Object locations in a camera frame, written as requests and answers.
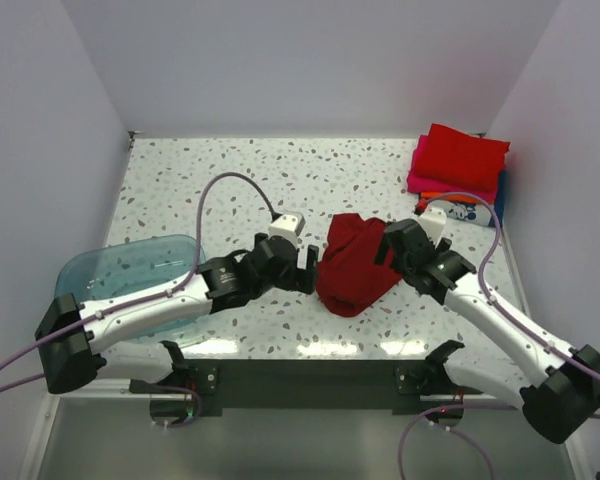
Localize dark red t shirt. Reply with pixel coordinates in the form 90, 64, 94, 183
316, 213, 401, 318

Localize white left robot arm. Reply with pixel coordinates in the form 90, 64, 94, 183
35, 234, 319, 394

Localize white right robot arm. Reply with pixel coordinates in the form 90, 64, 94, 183
375, 213, 600, 444

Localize pink folded shirt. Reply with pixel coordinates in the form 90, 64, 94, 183
406, 135, 497, 204

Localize orange folded shirt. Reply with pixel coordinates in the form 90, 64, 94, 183
419, 191, 495, 206

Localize bright red folded shirt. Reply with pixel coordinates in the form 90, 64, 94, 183
412, 123, 510, 192

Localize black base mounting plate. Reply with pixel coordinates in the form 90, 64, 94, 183
129, 359, 473, 418

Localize translucent blue plastic bin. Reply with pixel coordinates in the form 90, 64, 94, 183
55, 234, 211, 353

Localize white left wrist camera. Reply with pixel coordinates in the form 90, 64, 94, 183
268, 212, 306, 247

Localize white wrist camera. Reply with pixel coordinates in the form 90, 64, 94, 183
414, 201, 447, 243
268, 212, 306, 247

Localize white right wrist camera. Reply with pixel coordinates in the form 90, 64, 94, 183
414, 201, 447, 243

